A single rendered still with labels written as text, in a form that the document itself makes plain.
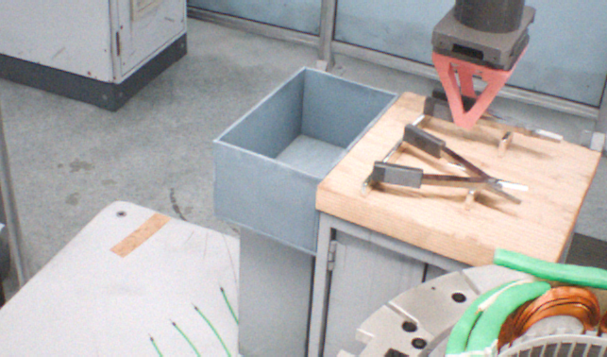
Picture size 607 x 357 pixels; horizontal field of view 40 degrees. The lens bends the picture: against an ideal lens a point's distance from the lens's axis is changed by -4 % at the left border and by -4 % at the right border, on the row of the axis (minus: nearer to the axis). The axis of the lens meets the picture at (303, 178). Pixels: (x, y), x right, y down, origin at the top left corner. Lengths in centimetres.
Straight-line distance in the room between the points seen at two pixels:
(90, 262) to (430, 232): 52
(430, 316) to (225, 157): 28
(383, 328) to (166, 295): 51
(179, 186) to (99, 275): 148
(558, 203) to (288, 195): 23
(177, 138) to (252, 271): 189
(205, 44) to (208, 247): 226
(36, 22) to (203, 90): 62
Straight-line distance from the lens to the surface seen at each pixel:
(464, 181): 68
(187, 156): 263
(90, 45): 279
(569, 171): 77
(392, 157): 72
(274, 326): 88
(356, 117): 86
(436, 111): 76
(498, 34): 70
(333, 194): 69
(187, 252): 107
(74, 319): 99
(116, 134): 275
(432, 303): 56
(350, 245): 73
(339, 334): 80
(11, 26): 299
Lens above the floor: 147
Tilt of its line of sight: 35 degrees down
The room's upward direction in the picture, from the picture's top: 4 degrees clockwise
